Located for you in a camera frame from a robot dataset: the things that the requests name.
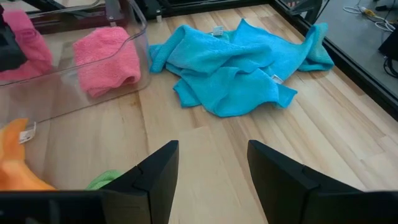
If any white cable with yellow plug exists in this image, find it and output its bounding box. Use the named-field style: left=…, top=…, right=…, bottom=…
left=343, top=4, right=396, bottom=32

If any green microfiber towel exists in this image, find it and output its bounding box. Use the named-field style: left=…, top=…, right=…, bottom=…
left=85, top=169, right=124, bottom=190

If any black coiled cable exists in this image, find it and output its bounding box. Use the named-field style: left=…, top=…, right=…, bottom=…
left=382, top=57, right=398, bottom=78

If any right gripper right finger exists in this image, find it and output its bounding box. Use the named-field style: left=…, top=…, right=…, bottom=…
left=247, top=139, right=398, bottom=224

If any black box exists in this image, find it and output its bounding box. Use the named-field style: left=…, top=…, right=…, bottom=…
left=377, top=24, right=398, bottom=60

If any clear plastic bin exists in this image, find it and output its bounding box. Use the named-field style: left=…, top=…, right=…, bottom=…
left=0, top=0, right=153, bottom=127

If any orange microfiber towel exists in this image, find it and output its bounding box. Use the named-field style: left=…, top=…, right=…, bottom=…
left=0, top=118, right=57, bottom=191

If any pink microfiber towel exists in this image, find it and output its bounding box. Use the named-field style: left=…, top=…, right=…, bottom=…
left=0, top=9, right=53, bottom=82
left=73, top=26, right=142, bottom=98

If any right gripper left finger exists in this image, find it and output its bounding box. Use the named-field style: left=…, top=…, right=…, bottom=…
left=0, top=140, right=180, bottom=224

